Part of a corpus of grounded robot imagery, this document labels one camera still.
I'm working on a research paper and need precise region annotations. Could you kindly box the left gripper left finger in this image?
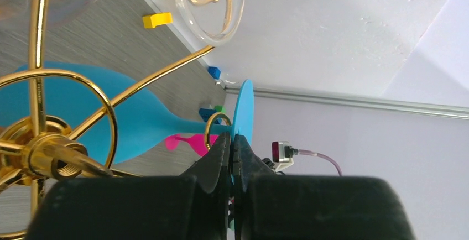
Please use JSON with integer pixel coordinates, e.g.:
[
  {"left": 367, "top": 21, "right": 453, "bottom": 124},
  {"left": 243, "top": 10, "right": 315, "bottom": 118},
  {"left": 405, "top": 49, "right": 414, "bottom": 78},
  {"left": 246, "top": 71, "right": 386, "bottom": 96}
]
[{"left": 26, "top": 132, "right": 231, "bottom": 239}]

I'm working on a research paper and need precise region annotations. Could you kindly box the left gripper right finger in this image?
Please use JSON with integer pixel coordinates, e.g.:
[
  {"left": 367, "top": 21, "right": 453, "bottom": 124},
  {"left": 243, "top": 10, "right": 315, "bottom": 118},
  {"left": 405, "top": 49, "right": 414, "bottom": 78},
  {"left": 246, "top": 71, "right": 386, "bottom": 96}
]
[{"left": 233, "top": 135, "right": 415, "bottom": 239}]

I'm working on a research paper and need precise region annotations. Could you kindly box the pink wine glass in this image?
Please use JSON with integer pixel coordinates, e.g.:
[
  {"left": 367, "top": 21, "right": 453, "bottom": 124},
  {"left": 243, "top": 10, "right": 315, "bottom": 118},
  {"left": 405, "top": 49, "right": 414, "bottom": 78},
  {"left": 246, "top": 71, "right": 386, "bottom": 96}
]
[{"left": 164, "top": 134, "right": 209, "bottom": 156}]

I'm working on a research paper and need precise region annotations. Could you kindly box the blue wine glass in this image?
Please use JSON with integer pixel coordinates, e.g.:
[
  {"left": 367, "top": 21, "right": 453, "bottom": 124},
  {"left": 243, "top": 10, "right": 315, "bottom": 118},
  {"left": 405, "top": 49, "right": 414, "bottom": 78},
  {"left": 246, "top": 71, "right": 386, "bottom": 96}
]
[{"left": 1, "top": 61, "right": 254, "bottom": 190}]

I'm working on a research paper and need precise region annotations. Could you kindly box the blue studded toy block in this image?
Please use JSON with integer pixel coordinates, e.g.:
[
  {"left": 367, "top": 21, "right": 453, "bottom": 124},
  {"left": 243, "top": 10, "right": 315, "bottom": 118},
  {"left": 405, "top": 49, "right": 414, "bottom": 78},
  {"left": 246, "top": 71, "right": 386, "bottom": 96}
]
[{"left": 199, "top": 108, "right": 217, "bottom": 122}]

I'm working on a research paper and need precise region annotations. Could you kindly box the green toy block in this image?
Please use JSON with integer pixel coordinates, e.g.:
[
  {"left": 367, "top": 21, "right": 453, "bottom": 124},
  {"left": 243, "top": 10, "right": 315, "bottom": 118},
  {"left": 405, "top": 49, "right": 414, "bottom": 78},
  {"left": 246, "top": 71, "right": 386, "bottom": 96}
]
[{"left": 213, "top": 105, "right": 226, "bottom": 113}]

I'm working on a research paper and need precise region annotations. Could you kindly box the blue toy block far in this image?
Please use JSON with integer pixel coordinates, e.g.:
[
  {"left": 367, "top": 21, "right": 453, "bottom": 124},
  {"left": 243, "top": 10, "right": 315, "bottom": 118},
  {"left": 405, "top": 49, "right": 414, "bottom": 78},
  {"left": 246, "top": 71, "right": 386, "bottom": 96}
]
[{"left": 207, "top": 66, "right": 221, "bottom": 80}]

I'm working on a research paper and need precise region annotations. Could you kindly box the yellow toy piece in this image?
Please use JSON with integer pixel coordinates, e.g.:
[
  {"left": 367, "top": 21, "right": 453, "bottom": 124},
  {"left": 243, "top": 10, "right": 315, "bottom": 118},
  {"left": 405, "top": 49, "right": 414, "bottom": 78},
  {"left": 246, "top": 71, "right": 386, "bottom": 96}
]
[{"left": 142, "top": 12, "right": 173, "bottom": 29}]

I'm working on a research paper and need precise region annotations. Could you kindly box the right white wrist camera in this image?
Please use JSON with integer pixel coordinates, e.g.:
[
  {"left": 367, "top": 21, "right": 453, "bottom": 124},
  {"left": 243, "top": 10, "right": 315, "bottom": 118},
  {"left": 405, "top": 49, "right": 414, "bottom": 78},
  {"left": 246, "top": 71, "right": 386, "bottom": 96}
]
[{"left": 272, "top": 141, "right": 299, "bottom": 172}]

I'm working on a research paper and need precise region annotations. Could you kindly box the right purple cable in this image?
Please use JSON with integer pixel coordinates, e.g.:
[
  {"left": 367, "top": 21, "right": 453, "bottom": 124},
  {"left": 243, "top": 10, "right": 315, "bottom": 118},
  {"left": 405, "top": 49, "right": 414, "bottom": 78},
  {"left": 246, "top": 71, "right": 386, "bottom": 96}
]
[{"left": 297, "top": 149, "right": 343, "bottom": 178}]

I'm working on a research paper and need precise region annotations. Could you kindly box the gold wire glass rack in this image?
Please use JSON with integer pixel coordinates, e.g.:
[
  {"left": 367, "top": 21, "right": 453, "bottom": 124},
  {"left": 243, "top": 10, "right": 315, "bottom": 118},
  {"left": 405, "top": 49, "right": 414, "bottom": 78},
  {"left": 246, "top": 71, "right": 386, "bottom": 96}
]
[{"left": 0, "top": 0, "right": 233, "bottom": 240}]

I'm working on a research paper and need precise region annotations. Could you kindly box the aluminium rail frame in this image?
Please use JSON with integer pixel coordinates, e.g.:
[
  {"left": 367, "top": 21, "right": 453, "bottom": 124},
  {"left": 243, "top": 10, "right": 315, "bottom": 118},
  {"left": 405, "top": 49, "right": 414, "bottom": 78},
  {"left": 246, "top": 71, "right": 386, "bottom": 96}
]
[{"left": 223, "top": 84, "right": 469, "bottom": 121}]

